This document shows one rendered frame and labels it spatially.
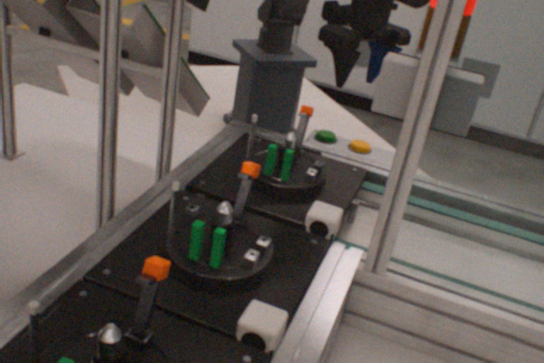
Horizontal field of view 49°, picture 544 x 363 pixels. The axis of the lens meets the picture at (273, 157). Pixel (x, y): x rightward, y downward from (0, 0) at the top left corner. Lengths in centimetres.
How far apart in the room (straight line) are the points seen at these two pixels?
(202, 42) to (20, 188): 335
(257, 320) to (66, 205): 50
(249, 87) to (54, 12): 48
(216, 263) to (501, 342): 39
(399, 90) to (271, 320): 31
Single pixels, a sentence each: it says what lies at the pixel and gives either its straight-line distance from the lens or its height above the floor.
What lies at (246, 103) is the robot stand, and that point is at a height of 95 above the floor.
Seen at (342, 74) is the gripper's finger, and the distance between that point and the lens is 98.
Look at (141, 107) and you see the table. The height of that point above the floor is 86.
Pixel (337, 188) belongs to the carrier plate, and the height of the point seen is 97.
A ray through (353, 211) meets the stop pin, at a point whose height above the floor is 95.
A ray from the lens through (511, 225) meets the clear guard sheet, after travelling 78.
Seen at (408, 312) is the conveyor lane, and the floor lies 92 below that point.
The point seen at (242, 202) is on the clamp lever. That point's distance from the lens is 79.
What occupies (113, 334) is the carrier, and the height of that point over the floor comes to 105.
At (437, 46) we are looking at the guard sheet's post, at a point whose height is 127.
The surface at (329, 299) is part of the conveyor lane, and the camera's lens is 76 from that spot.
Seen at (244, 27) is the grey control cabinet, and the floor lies 37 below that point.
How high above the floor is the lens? 143
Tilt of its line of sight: 26 degrees down
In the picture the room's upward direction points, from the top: 10 degrees clockwise
